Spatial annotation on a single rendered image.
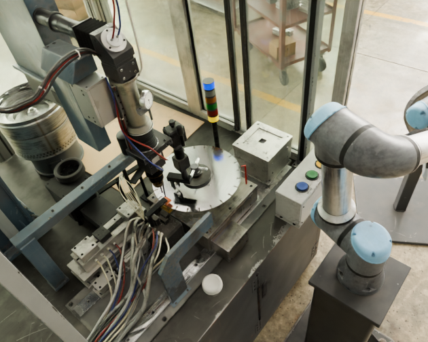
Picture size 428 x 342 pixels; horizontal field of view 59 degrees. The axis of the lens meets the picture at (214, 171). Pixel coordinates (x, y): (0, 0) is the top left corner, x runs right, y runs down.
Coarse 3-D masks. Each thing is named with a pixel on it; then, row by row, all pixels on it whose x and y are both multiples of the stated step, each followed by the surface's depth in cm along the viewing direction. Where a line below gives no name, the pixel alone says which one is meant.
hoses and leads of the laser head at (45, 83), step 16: (112, 0) 77; (80, 48) 87; (64, 64) 85; (48, 80) 83; (32, 96) 82; (112, 96) 98; (0, 112) 80; (16, 112) 82; (128, 144) 109; (144, 144) 106
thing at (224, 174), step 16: (192, 160) 147; (208, 160) 146; (224, 160) 145; (224, 176) 139; (240, 176) 138; (160, 192) 137; (176, 192) 136; (192, 192) 136; (208, 192) 135; (224, 192) 134; (192, 208) 131; (208, 208) 130
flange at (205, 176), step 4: (200, 164) 143; (188, 168) 142; (208, 168) 141; (188, 172) 141; (200, 172) 138; (204, 172) 140; (208, 172) 140; (196, 176) 138; (200, 176) 139; (204, 176) 139; (208, 176) 139; (192, 180) 138; (196, 180) 138; (200, 180) 138; (204, 180) 137; (208, 180) 138; (188, 184) 137; (192, 184) 137; (196, 184) 137; (200, 184) 137; (204, 184) 137
